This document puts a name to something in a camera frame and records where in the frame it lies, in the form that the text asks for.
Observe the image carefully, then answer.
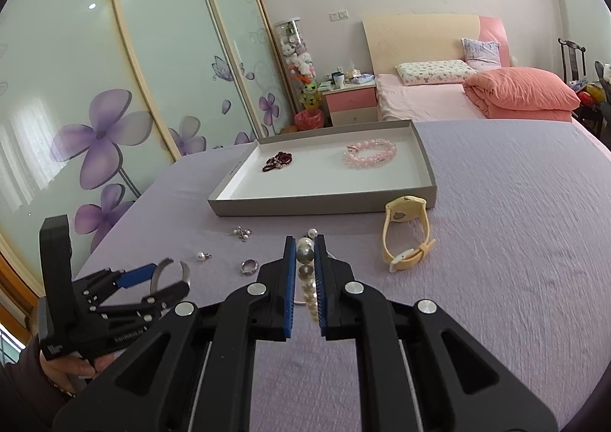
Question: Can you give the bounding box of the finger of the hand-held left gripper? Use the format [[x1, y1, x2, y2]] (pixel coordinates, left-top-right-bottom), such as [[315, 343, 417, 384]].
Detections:
[[71, 261, 162, 301], [88, 280, 192, 321]]

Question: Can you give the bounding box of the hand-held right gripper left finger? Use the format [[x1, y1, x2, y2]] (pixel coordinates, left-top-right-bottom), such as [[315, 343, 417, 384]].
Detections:
[[52, 235, 299, 432]]

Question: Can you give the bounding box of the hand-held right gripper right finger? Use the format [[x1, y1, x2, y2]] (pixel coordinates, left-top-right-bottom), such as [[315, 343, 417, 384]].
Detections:
[[312, 234, 559, 432]]

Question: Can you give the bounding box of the thin silver bangle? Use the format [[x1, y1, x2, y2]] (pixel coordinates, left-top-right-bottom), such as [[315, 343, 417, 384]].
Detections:
[[293, 228, 320, 323]]

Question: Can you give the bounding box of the grey cardboard tray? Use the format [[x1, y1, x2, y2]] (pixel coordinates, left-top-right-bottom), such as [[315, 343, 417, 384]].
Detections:
[[207, 121, 437, 218]]

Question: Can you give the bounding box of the yellow cuff bracelet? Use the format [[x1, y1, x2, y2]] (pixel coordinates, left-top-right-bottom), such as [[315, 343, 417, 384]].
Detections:
[[382, 196, 436, 274]]

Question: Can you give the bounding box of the person's left forearm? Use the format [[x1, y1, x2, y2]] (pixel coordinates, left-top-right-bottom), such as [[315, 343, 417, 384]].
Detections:
[[0, 332, 79, 432]]

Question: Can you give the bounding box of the person's left hand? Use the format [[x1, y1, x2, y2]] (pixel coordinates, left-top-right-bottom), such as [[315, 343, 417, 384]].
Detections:
[[40, 350, 119, 391]]

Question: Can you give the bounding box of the red trash bin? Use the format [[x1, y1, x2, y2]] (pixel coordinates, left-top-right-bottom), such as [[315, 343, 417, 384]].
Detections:
[[293, 108, 325, 132]]

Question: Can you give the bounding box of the pink and cream nightstand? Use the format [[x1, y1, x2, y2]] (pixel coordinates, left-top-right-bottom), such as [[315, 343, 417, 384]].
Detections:
[[319, 79, 380, 127]]

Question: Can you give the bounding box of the floral glass wardrobe door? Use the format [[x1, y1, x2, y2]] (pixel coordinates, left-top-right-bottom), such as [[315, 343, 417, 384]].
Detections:
[[191, 0, 297, 147], [105, 0, 261, 161], [0, 0, 184, 299]]

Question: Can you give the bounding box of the pink bed mattress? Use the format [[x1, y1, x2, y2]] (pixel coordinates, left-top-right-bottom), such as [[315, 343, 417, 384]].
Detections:
[[375, 72, 574, 123]]

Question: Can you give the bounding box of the plush toy display tube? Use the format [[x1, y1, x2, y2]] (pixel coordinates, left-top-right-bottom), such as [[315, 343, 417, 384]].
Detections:
[[273, 18, 322, 115]]

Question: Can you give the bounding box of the white patterned pillow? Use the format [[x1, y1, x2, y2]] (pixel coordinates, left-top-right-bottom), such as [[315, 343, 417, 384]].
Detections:
[[395, 59, 478, 87]]

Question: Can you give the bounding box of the cream and pink headboard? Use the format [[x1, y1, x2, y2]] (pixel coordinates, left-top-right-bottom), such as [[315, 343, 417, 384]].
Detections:
[[363, 13, 514, 75]]

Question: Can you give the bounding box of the salmon folded quilt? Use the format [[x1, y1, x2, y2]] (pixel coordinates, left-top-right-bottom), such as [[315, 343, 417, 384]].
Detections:
[[463, 67, 580, 120]]

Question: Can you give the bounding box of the purple patterned pillow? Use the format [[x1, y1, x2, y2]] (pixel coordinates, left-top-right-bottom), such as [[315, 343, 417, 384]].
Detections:
[[461, 37, 502, 70]]

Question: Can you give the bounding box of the colourful toy pile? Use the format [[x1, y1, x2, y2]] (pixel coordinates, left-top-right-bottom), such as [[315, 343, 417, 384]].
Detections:
[[573, 81, 608, 107]]

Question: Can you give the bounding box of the dark wooden chair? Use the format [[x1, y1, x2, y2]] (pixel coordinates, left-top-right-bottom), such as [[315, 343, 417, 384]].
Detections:
[[558, 37, 602, 127]]

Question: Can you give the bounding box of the black chair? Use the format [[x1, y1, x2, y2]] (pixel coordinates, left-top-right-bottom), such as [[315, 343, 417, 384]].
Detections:
[[594, 61, 611, 137]]

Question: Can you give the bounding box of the dark red bead bracelet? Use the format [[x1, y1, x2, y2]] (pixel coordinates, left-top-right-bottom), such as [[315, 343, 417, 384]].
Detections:
[[262, 152, 294, 172]]

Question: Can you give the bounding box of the pink bead bracelet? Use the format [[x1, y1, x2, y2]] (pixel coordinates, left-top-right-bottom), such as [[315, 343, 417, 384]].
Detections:
[[342, 139, 398, 169]]

